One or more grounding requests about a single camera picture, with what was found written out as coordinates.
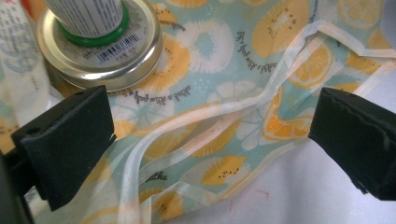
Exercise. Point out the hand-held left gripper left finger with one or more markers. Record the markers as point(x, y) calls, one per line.
point(68, 146)

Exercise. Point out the small white bottle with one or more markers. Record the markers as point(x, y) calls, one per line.
point(87, 18)

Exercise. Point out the orange fruit print bag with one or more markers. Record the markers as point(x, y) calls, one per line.
point(224, 93)

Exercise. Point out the round metal tin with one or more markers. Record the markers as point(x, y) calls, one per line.
point(130, 53)

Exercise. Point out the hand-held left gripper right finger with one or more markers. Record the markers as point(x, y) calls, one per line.
point(355, 143)

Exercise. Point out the white tube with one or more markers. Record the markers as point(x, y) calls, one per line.
point(21, 62)

